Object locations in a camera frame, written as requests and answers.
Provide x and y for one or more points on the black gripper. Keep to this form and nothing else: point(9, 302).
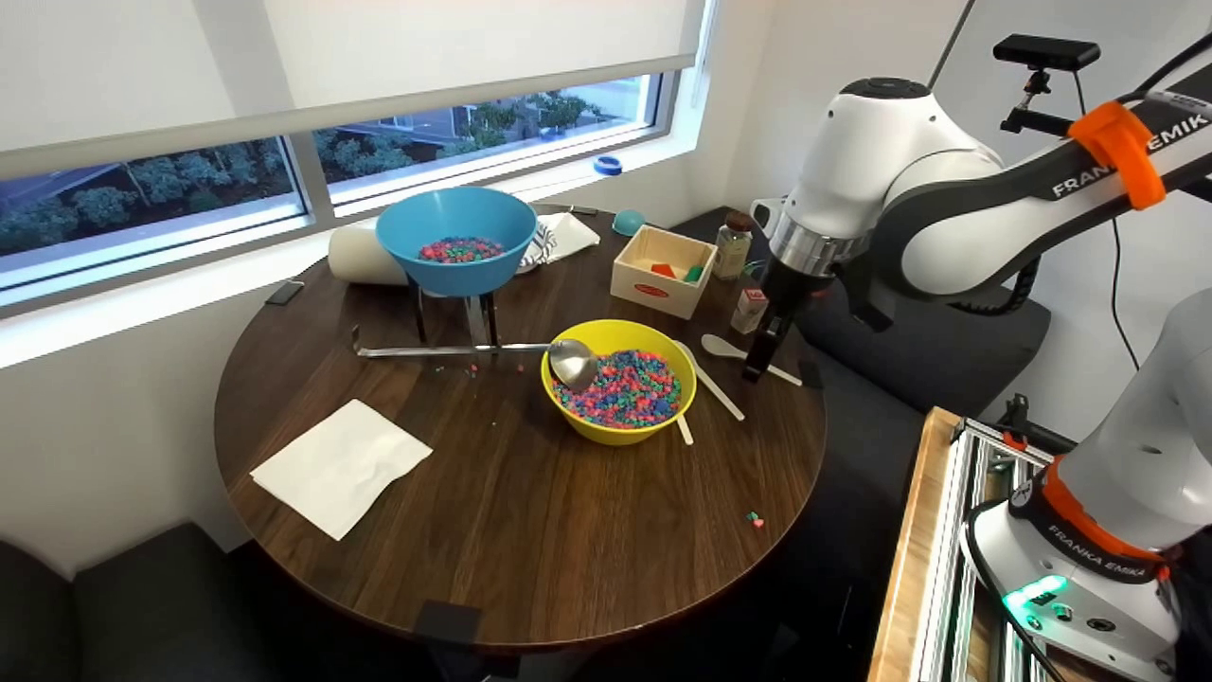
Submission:
point(797, 296)

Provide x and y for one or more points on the white plastic spoon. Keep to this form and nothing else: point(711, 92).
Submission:
point(721, 397)
point(682, 429)
point(721, 343)

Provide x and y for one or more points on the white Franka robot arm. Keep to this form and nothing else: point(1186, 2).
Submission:
point(883, 166)

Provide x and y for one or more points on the yellow bowl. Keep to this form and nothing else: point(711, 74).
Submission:
point(630, 334)

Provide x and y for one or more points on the colourful beads in yellow bowl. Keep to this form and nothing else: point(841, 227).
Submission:
point(630, 392)

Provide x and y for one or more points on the black bowl stand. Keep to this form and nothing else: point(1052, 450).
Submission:
point(479, 320)

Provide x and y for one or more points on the blue bowl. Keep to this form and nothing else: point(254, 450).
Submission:
point(461, 284)

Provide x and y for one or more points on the colourful beads in blue bowl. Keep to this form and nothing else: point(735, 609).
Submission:
point(461, 248)

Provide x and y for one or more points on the small pale wooden block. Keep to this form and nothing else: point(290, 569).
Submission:
point(748, 308)

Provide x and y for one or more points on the glass spice jar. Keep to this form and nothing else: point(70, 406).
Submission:
point(731, 248)

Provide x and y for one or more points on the green toy piece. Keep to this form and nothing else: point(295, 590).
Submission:
point(694, 270)

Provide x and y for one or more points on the light wooden box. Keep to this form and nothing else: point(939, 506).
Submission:
point(657, 292)

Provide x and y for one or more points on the orange toy piece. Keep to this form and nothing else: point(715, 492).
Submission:
point(663, 270)

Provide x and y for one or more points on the small loose bead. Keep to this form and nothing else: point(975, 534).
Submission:
point(754, 521)

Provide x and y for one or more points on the black couch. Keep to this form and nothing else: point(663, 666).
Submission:
point(959, 353)

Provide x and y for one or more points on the white folded paper sheet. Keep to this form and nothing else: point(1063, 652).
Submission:
point(571, 232)

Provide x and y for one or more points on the light wooden board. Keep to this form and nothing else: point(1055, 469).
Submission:
point(902, 555)

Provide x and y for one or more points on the blue tape roll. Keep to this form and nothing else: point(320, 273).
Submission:
point(609, 166)

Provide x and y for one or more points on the black clamp knob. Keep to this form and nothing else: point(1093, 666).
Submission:
point(1013, 414)

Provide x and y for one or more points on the patterned cloth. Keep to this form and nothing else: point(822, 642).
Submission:
point(537, 248)

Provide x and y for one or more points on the round dark wooden table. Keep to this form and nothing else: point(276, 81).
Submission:
point(531, 534)

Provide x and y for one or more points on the metal ladle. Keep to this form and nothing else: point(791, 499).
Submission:
point(428, 349)

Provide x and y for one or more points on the white square napkin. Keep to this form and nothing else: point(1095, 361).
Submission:
point(344, 463)

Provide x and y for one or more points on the white window blind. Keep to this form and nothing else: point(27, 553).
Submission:
point(382, 52)

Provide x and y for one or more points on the black ottoman seat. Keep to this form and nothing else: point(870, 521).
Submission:
point(127, 609)

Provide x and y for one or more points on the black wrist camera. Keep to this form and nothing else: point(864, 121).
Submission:
point(864, 289)

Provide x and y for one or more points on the aluminium frame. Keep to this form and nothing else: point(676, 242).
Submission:
point(966, 545)

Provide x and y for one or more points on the white window frame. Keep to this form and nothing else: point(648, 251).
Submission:
point(309, 175)

